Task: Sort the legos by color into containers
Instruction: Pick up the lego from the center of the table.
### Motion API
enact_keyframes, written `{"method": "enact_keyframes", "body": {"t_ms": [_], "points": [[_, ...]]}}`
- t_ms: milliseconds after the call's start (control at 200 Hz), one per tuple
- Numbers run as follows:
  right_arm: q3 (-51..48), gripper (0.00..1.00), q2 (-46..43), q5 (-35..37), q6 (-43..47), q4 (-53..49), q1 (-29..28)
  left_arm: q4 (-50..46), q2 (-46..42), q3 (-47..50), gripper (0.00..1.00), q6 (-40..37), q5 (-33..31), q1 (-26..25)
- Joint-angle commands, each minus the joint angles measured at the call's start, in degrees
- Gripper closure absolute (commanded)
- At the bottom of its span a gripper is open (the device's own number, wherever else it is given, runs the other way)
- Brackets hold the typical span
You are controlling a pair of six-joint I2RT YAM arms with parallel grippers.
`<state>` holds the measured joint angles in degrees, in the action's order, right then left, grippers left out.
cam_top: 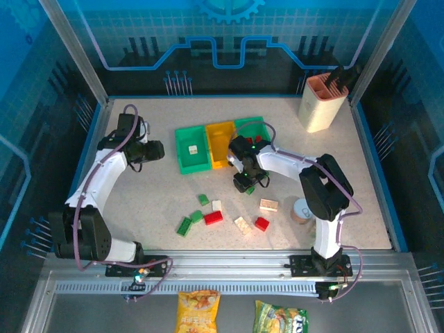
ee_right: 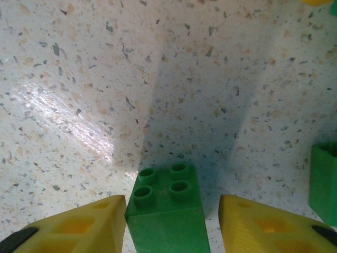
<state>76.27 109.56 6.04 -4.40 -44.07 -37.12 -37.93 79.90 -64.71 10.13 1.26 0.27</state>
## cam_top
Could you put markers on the small green lego brick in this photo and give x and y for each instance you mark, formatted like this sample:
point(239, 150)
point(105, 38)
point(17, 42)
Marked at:
point(251, 191)
point(196, 216)
point(203, 200)

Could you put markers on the small red lego brick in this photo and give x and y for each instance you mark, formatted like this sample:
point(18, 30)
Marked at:
point(257, 138)
point(262, 224)
point(249, 140)

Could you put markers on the large cream lego brick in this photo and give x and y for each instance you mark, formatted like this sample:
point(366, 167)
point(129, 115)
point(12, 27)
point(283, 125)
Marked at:
point(269, 204)

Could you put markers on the small white lego brick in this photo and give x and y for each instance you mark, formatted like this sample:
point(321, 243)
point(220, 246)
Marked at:
point(216, 205)
point(193, 150)

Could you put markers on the long cream lego brick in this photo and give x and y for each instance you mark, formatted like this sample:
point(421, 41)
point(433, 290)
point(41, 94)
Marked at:
point(243, 225)

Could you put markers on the long red lego brick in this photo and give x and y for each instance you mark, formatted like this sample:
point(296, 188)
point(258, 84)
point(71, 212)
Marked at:
point(213, 218)

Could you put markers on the long green lego brick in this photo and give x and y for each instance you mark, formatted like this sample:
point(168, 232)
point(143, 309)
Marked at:
point(184, 227)

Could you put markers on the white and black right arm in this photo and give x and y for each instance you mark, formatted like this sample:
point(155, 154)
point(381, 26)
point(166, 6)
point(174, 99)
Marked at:
point(288, 163)

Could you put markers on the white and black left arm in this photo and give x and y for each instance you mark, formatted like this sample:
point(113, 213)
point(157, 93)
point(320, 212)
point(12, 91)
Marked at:
point(100, 184)

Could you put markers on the yellow plastic bin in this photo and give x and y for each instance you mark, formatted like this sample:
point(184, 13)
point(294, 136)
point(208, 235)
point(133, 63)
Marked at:
point(218, 145)

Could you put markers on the green plastic bin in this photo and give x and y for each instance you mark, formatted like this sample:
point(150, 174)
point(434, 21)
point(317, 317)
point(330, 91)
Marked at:
point(190, 163)
point(249, 125)

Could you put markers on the beige utensil holder pink rim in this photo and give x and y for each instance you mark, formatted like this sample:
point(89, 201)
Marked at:
point(319, 111)

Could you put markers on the small lit circuit board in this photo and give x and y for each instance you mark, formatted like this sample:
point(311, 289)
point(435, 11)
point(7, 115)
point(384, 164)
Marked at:
point(331, 288)
point(139, 275)

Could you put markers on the yellow chips bag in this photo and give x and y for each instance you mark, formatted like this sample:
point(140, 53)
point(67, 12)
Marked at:
point(197, 312)

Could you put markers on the green chips bag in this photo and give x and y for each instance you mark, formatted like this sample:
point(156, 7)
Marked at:
point(277, 319)

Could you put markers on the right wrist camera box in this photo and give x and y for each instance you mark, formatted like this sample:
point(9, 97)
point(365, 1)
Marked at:
point(230, 160)

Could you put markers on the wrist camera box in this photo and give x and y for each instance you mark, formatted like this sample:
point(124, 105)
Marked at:
point(230, 160)
point(145, 130)

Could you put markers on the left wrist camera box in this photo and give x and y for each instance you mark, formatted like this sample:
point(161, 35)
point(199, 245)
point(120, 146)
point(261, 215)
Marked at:
point(145, 130)

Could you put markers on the blue table edge rail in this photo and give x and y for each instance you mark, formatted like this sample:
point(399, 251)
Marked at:
point(86, 138)
point(379, 173)

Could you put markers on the aluminium frame rail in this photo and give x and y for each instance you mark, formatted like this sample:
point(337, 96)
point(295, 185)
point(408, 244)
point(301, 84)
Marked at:
point(225, 263)

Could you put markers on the aluminium frame post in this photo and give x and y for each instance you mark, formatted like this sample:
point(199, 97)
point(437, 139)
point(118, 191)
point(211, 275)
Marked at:
point(381, 48)
point(74, 52)

